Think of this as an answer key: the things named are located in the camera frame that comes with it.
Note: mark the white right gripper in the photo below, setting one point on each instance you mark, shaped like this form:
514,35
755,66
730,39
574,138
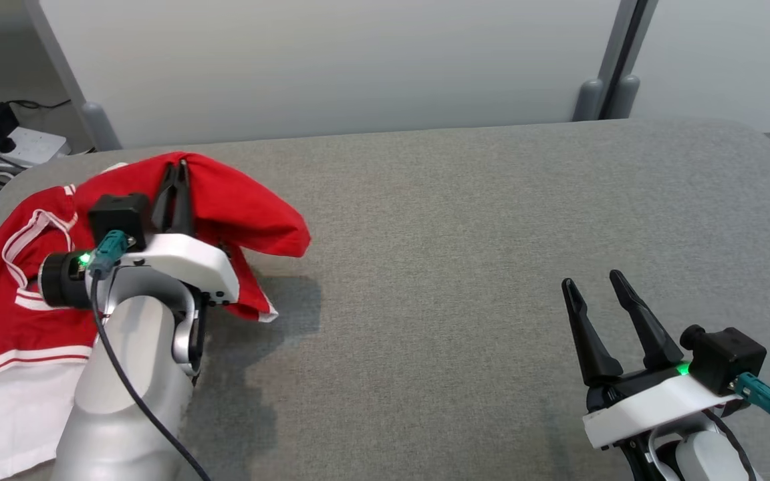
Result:
652,407

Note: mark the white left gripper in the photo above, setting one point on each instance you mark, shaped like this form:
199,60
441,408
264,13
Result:
184,257

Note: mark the red shorts with white stripe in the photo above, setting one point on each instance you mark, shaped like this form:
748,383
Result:
244,214

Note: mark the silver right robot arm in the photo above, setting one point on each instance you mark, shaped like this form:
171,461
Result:
699,461

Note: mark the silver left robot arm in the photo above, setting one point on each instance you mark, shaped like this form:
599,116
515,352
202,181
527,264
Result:
117,401

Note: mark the grey partition foot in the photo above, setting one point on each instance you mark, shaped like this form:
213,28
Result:
623,97
99,127
588,100

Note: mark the white power strip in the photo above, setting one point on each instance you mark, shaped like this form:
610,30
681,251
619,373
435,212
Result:
31,143

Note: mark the black power adapter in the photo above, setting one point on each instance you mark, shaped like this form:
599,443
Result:
1,120

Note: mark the white partition panel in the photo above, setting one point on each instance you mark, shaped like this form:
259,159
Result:
331,60
726,53

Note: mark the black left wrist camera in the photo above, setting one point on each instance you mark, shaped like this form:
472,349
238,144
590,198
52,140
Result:
117,214

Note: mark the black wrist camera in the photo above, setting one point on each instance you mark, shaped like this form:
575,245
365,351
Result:
726,357
117,214

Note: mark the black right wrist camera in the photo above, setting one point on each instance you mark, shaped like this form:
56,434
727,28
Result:
726,357

